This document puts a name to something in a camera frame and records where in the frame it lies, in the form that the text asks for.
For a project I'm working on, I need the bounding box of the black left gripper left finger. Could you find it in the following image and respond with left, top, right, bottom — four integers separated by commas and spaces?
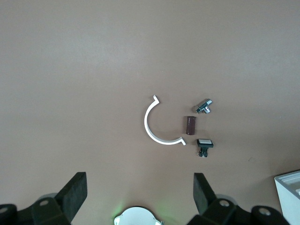
0, 172, 88, 225

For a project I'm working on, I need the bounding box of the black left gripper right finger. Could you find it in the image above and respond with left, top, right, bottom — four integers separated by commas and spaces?
187, 172, 291, 225

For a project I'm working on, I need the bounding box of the black push button white cap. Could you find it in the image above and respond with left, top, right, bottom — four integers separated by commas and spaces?
194, 138, 214, 159

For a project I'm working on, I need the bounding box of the white drawer cabinet housing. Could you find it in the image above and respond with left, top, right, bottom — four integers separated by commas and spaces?
274, 170, 300, 225

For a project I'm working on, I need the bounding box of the dark brown contact block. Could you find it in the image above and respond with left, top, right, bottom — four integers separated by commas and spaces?
186, 115, 196, 135

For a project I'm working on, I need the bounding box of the silver metal valve fitting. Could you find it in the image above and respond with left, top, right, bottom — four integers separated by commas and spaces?
195, 98, 213, 115

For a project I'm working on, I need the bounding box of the white half-ring pipe clamp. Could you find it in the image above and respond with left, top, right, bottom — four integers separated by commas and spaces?
143, 95, 188, 146

